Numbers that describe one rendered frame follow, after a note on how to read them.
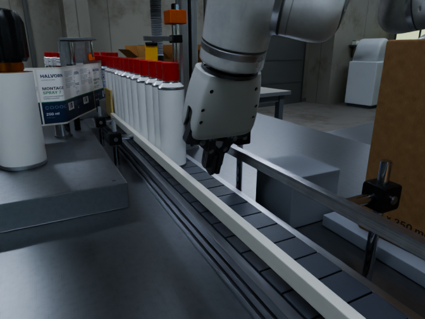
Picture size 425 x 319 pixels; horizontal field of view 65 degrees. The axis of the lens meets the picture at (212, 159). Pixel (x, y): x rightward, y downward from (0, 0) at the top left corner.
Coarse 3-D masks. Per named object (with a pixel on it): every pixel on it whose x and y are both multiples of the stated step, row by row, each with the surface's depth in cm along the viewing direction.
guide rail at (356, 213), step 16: (240, 160) 50; (256, 160) 47; (272, 176) 44; (288, 176) 41; (304, 192) 38; (320, 192) 36; (336, 208) 34; (352, 208) 32; (368, 224) 31; (384, 224) 29; (400, 240) 28; (416, 240) 27
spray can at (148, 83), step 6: (150, 66) 71; (150, 72) 71; (150, 78) 72; (156, 78) 72; (150, 84) 71; (150, 90) 72; (150, 96) 72; (150, 102) 72; (150, 108) 73; (150, 114) 73; (150, 120) 74; (150, 126) 74; (150, 132) 75; (150, 138) 75
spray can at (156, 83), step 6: (156, 66) 67; (156, 72) 67; (156, 84) 67; (156, 90) 67; (156, 96) 68; (156, 102) 68; (156, 108) 68; (156, 114) 69; (156, 120) 69; (156, 126) 70; (156, 132) 70; (156, 138) 71; (156, 144) 71
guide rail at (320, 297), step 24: (120, 120) 95; (144, 144) 73; (168, 168) 60; (192, 192) 51; (216, 216) 44; (240, 216) 41; (264, 240) 36; (288, 264) 32; (312, 288) 29; (336, 312) 26
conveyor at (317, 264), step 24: (192, 168) 67; (216, 192) 56; (264, 216) 48; (240, 240) 42; (288, 240) 42; (264, 264) 37; (312, 264) 37; (288, 288) 34; (336, 288) 34; (360, 288) 34; (312, 312) 30; (360, 312) 30; (384, 312) 30
